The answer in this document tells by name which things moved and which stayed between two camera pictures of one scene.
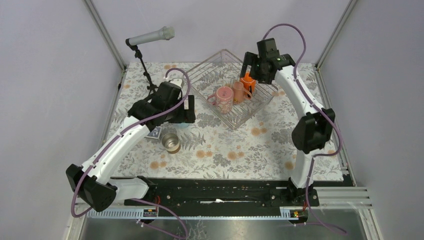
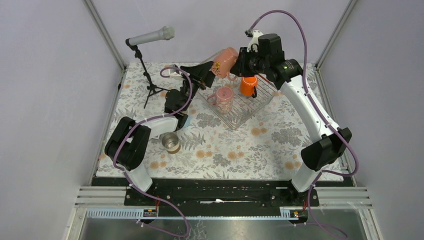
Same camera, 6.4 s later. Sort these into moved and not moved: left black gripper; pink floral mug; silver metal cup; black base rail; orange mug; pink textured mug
Moved: left black gripper; pink textured mug
Not moved: silver metal cup; pink floral mug; orange mug; black base rail
